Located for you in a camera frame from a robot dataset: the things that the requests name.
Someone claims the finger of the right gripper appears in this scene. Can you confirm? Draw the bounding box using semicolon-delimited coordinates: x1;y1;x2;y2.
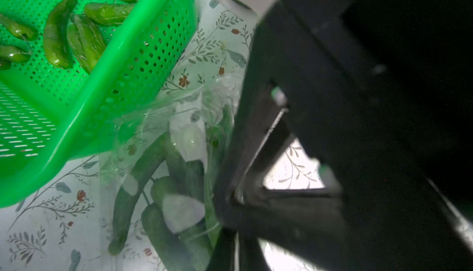
215;82;344;241

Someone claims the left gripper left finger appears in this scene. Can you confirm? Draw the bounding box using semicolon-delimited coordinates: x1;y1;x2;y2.
206;228;236;271

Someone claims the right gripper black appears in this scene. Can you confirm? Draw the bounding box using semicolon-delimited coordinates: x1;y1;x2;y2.
254;0;473;271

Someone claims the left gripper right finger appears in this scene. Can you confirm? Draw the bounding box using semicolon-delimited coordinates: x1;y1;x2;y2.
238;233;271;271

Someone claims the clear pepper container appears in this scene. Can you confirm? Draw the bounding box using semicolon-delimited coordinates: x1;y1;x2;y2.
100;75;243;271

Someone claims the green plastic basket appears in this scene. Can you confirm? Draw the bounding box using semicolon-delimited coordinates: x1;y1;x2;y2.
1;0;197;207

